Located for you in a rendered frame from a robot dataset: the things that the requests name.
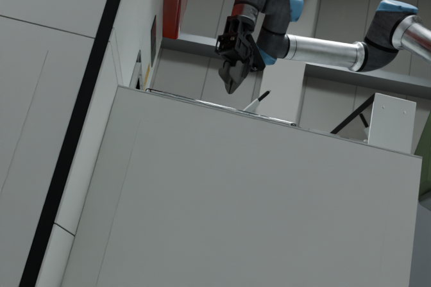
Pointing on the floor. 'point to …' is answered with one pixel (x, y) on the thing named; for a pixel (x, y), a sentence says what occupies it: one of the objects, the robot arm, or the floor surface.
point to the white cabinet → (239, 204)
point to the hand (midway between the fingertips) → (232, 90)
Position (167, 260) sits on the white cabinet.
